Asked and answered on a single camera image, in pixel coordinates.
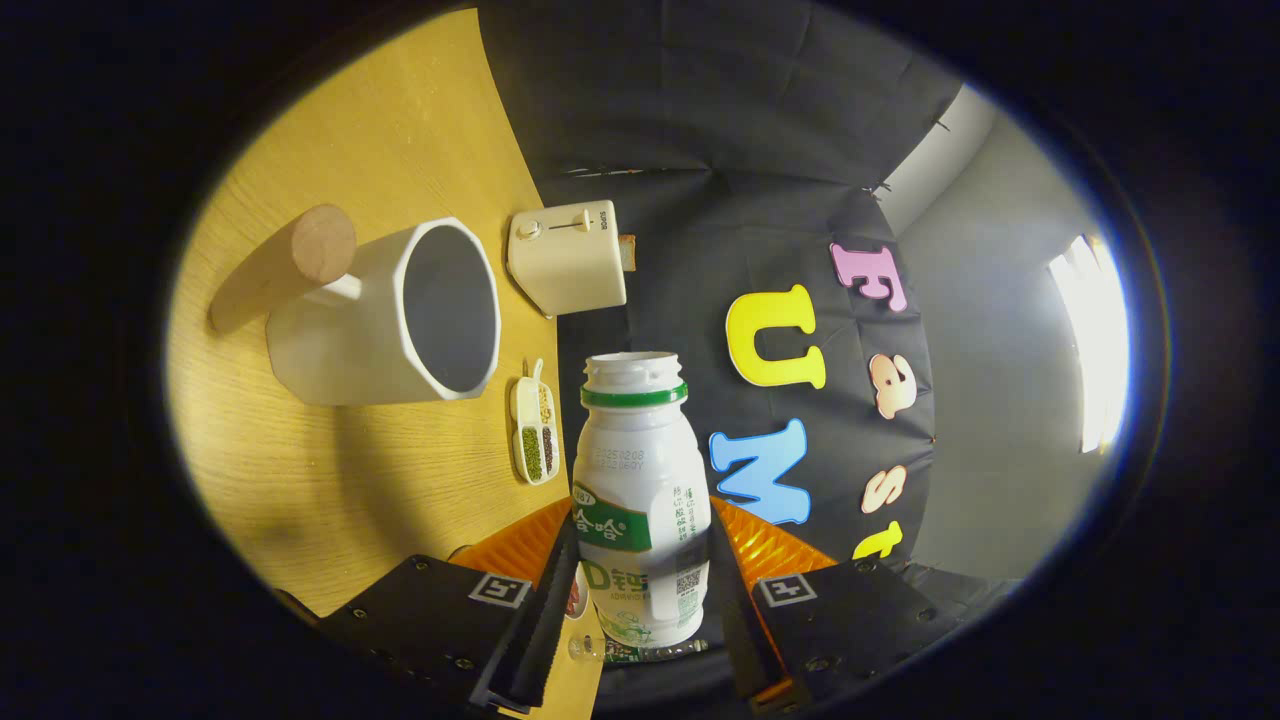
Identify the small white bowl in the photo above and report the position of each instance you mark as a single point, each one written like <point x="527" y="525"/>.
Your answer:
<point x="575" y="600"/>

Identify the black backdrop cloth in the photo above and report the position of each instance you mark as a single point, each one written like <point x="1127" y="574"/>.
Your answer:
<point x="700" y="120"/>

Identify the bright ceiling light panel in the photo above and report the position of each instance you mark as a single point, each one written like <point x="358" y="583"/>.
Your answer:
<point x="1095" y="340"/>

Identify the clear plastic water bottle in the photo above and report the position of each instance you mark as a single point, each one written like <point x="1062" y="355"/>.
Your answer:
<point x="640" y="653"/>

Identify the wooden table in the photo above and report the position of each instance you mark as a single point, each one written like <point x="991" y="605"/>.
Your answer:
<point x="330" y="480"/>

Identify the bread slice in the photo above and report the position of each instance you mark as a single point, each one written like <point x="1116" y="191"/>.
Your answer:
<point x="628" y="252"/>

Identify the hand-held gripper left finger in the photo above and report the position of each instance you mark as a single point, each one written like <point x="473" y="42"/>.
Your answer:
<point x="550" y="620"/>

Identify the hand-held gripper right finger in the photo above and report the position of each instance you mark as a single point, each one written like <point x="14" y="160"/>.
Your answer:
<point x="742" y="640"/>

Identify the white divided dish with beans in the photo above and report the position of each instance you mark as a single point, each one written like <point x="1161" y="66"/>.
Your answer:
<point x="535" y="440"/>

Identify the cream toaster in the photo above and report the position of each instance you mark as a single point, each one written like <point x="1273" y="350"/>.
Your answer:
<point x="565" y="260"/>

